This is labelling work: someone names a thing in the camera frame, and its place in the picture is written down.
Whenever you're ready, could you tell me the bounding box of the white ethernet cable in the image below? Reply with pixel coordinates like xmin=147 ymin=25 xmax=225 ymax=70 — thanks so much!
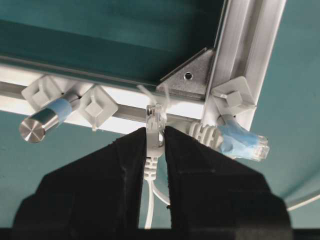
xmin=139 ymin=84 xmax=320 ymax=230

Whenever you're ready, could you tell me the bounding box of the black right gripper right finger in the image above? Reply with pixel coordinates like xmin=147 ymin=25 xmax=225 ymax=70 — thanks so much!
xmin=164 ymin=126 xmax=293 ymax=240

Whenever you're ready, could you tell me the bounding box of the aluminium extrusion frame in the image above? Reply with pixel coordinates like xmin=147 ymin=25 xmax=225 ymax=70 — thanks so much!
xmin=0 ymin=0 xmax=286 ymax=134

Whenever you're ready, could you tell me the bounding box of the taped ethernet connector end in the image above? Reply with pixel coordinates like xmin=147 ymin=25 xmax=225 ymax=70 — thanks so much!
xmin=188 ymin=114 xmax=270 ymax=162

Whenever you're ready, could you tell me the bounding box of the steel pin with blue tape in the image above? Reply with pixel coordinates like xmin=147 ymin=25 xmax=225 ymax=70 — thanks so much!
xmin=19 ymin=92 xmax=81 ymax=144

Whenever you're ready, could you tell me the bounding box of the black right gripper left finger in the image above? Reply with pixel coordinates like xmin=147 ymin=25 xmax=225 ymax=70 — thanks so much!
xmin=12 ymin=127 xmax=146 ymax=240

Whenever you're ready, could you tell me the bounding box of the metal corner bracket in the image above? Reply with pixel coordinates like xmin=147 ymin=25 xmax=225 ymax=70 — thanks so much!
xmin=156 ymin=47 xmax=215 ymax=100

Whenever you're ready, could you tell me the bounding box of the white cable tie mount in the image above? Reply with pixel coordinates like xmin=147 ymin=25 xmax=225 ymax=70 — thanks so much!
xmin=211 ymin=76 xmax=257 ymax=116
xmin=21 ymin=75 xmax=63 ymax=111
xmin=78 ymin=85 xmax=119 ymax=132

